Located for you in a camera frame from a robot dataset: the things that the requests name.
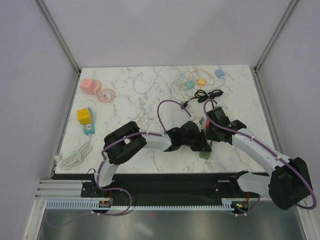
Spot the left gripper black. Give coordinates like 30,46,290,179
181,130,211,152

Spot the green power strip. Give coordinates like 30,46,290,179
199,142,213,160

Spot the yellow charger plug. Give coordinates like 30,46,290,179
197,78,207,87

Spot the teal charger plug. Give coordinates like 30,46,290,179
183,80,195,90

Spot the blue charger plug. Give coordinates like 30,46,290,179
214,69,225,79

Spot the teal charging cable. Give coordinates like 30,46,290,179
169,69,201,102

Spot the yellow charging cable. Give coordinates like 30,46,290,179
179,70,217,100

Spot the blue charging cable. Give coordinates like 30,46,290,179
132,65,227,95

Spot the red cube power socket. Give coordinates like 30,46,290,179
205,119,210,128

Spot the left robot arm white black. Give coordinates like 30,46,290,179
92,121,212,197

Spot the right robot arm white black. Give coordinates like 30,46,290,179
206,119,317,210

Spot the yellow cube power socket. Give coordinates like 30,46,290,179
77,107,93,125

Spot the pink cube power socket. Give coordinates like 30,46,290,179
80,78,102,95

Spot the teal power strip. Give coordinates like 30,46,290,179
83,107,96,136

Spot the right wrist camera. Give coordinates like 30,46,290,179
207,107,230,125

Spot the black power cord with plug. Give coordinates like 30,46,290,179
179,89,225,109

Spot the pink coiled cord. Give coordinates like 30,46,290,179
96,87,117,104

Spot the white coiled power cord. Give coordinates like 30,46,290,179
54,142,94,172

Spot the white slotted cable duct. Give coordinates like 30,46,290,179
46,198,251,210

